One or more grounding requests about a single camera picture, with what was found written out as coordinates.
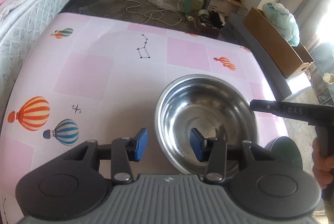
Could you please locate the steel bowl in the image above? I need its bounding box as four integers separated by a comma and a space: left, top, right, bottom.
154, 74, 259, 175

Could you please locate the teal ceramic bowl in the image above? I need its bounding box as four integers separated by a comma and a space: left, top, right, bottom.
264, 136, 303, 170

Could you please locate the person right hand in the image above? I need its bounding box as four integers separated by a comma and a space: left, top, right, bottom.
312, 138, 334, 189

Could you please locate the brown cardboard box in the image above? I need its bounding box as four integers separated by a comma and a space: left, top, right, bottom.
243, 8, 314, 79

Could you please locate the green plastic bag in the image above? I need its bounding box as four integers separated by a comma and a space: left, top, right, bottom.
262, 2, 300, 47

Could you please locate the grey cardboard box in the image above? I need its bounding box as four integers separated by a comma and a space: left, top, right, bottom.
218, 12, 313, 101

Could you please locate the green paper bag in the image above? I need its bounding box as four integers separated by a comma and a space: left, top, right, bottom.
180, 0, 204, 15

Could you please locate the white quilted mattress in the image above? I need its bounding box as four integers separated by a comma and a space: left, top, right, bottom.
0, 0, 94, 89

